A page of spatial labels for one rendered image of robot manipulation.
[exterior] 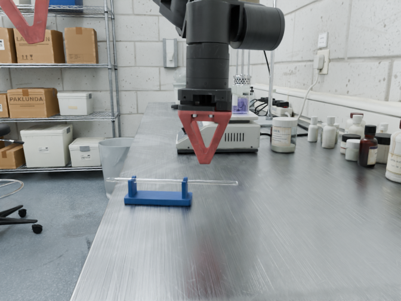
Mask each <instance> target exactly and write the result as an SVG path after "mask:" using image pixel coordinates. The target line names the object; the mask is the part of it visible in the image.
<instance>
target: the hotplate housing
mask: <svg viewBox="0 0 401 301"><path fill-rule="evenodd" d="M202 122H203V127H201V128H200V133H201V136H202V138H203V142H204V144H205V147H208V146H209V144H210V142H211V140H212V137H213V135H214V133H215V130H216V128H217V125H218V123H217V122H208V121H202ZM260 136H261V132H260V125H258V123H256V122H255V121H254V120H230V121H229V123H228V124H227V127H226V129H225V131H224V134H223V136H222V138H221V140H220V142H219V145H218V147H217V150H216V151H215V152H258V148H259V147H260ZM177 138H178V135H177ZM176 148H177V152H178V153H181V152H182V153H188V152H194V150H193V147H192V144H191V142H190V140H189V138H188V136H186V137H184V138H182V139H180V140H179V141H177V140H176Z"/></svg>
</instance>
